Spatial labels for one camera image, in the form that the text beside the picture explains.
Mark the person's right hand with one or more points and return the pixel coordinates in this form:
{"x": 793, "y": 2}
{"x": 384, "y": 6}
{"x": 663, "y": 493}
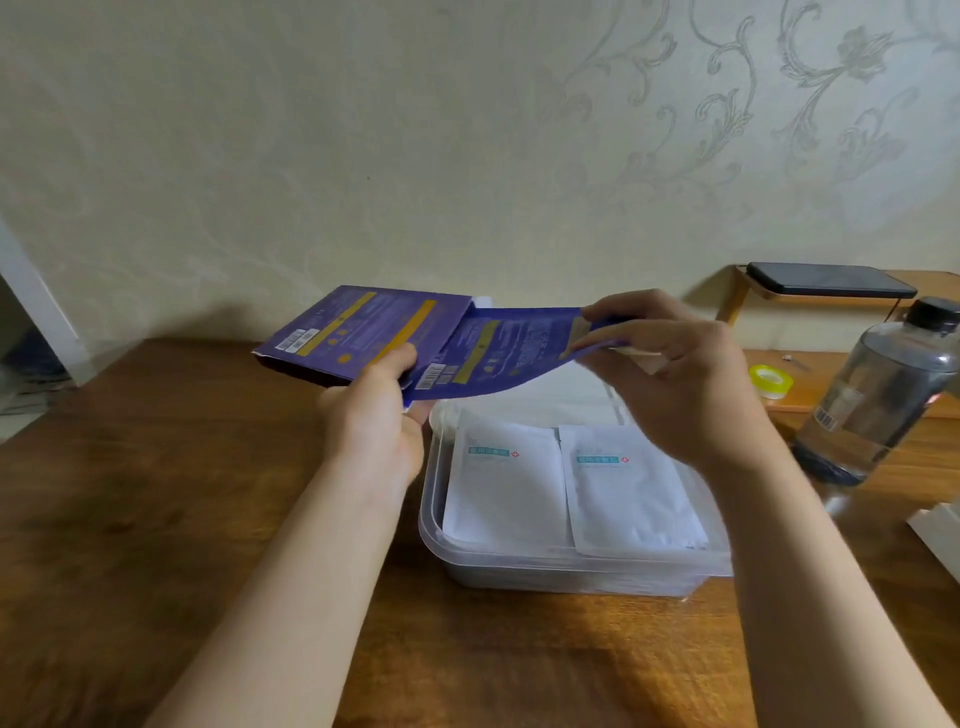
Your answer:
{"x": 690, "y": 390}

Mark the person's left hand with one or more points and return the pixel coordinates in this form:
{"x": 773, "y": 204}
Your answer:
{"x": 375, "y": 427}

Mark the purple box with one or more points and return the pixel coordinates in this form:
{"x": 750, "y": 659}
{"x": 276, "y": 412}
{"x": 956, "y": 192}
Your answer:
{"x": 360, "y": 322}

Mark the white container lid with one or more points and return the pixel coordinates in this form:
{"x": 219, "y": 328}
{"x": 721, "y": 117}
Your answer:
{"x": 562, "y": 397}

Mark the blue mask sachet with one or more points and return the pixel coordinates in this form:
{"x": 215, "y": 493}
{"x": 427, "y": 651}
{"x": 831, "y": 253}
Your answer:
{"x": 510, "y": 345}

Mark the clear plastic container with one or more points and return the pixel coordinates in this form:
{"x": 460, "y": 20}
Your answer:
{"x": 562, "y": 581}

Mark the white box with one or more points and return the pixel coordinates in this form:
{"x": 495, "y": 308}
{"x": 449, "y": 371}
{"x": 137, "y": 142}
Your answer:
{"x": 941, "y": 536}

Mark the person's right forearm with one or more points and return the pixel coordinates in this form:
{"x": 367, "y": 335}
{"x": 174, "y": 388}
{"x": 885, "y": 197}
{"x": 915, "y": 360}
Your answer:
{"x": 817, "y": 607}

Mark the person's left forearm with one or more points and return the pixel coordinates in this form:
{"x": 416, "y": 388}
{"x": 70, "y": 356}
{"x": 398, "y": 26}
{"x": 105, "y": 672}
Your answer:
{"x": 292, "y": 607}

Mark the yellow tape roll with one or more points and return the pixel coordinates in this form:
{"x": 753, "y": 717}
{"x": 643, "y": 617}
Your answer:
{"x": 780, "y": 386}

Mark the small wooden desk shelf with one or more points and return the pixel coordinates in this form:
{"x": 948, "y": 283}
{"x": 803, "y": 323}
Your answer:
{"x": 814, "y": 390}

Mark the black smartphone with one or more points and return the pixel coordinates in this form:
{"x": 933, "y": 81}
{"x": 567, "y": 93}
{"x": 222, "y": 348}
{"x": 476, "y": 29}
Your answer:
{"x": 825, "y": 279}

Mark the clear bottle with black cap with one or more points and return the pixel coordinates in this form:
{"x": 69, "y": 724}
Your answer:
{"x": 877, "y": 397}

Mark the dark blue bundle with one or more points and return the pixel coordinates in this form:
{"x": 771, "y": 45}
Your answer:
{"x": 37, "y": 360}

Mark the white papers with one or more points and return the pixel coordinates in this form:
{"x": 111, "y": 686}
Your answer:
{"x": 30, "y": 401}

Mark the white bookshelf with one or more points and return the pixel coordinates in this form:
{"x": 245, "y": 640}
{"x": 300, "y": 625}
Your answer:
{"x": 45, "y": 307}

